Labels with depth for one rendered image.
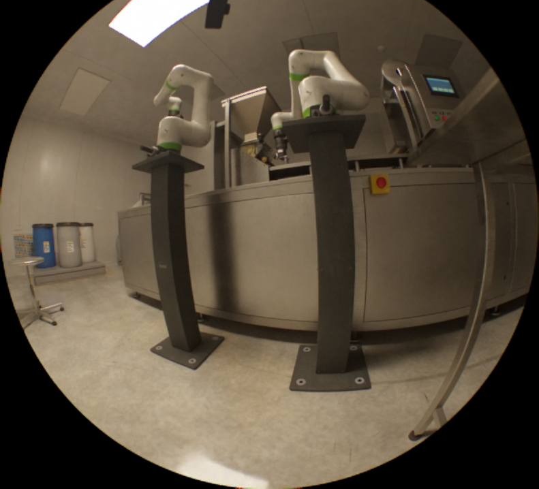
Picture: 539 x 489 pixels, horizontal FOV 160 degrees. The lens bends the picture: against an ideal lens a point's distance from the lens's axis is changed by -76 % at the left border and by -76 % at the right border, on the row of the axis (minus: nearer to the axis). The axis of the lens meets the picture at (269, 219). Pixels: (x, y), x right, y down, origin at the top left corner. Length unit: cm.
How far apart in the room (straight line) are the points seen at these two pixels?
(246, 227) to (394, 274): 69
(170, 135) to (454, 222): 132
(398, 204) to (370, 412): 77
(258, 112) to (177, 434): 163
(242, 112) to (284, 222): 87
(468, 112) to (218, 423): 83
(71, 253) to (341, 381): 313
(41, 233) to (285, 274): 325
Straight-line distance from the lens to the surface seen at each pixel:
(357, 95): 81
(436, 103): 112
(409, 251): 87
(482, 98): 18
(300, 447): 67
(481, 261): 40
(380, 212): 82
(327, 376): 83
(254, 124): 136
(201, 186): 133
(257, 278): 92
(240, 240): 92
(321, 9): 240
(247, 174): 121
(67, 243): 313
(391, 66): 157
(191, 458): 69
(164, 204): 86
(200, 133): 103
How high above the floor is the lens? 61
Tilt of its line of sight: 1 degrees up
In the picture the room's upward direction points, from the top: 4 degrees counter-clockwise
